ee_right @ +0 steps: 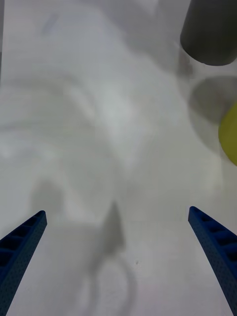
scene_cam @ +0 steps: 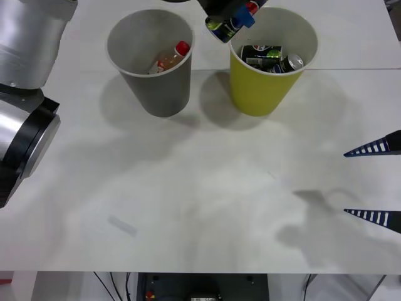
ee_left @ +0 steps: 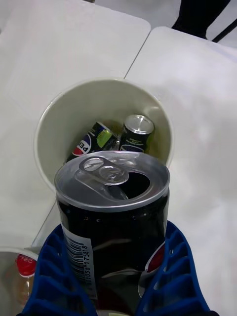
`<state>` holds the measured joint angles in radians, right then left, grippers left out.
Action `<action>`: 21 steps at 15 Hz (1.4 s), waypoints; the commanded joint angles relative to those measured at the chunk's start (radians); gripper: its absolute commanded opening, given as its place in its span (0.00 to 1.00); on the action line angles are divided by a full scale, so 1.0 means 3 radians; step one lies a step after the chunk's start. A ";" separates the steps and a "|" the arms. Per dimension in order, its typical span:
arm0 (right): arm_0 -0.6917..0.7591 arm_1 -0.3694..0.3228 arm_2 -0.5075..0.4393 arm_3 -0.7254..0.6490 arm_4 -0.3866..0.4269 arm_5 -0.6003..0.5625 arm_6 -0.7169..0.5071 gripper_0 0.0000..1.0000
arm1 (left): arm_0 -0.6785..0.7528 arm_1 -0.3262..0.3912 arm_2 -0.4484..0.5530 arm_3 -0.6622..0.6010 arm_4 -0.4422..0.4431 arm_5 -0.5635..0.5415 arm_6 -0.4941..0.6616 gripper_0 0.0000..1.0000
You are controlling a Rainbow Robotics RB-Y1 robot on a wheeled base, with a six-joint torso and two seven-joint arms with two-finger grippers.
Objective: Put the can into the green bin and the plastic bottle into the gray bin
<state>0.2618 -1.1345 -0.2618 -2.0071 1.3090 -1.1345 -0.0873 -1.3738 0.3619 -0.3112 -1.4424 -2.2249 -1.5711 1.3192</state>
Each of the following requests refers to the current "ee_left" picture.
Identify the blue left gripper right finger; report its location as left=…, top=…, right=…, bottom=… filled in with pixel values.
left=135, top=221, right=220, bottom=316

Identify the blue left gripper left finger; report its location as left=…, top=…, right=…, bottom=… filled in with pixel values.
left=16, top=223, right=98, bottom=316

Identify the black drink can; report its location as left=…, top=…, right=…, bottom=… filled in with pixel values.
left=119, top=114, right=156, bottom=154
left=65, top=121, right=119, bottom=162
left=54, top=151, right=171, bottom=316

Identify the clear bottle with red cap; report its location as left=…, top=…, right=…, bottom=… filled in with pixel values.
left=13, top=253, right=38, bottom=308

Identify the yellow-green plastic bin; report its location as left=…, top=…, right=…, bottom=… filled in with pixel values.
left=34, top=78, right=175, bottom=193

